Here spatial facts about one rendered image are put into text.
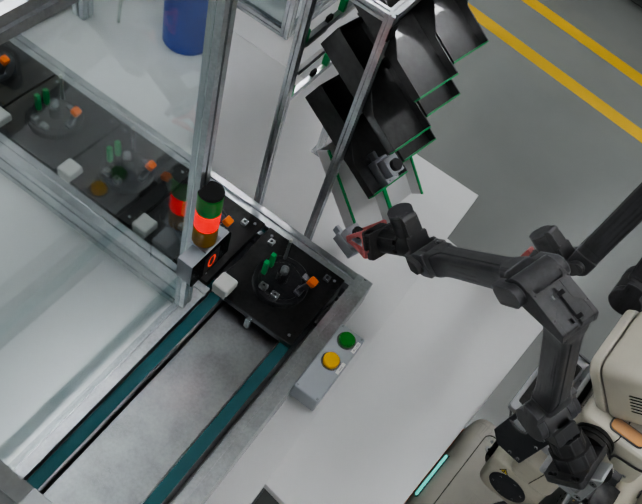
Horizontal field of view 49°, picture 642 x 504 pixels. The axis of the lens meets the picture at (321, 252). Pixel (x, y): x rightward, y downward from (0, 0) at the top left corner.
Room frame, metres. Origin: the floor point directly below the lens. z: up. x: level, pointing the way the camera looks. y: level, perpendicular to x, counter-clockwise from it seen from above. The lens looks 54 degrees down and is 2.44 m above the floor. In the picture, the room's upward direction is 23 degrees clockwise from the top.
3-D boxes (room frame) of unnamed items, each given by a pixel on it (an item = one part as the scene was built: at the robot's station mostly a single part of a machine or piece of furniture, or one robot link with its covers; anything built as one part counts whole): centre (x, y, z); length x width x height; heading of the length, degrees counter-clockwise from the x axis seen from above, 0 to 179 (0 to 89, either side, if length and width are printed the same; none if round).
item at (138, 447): (0.64, 0.17, 0.91); 0.84 x 0.28 x 0.10; 165
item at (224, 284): (0.85, 0.18, 0.97); 0.05 x 0.05 x 0.04; 75
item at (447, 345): (0.94, -0.18, 0.84); 0.90 x 0.70 x 0.03; 157
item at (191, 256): (0.77, 0.23, 1.29); 0.12 x 0.05 x 0.25; 165
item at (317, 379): (0.78, -0.12, 0.93); 0.21 x 0.07 x 0.06; 165
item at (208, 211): (0.77, 0.23, 1.38); 0.05 x 0.05 x 0.05
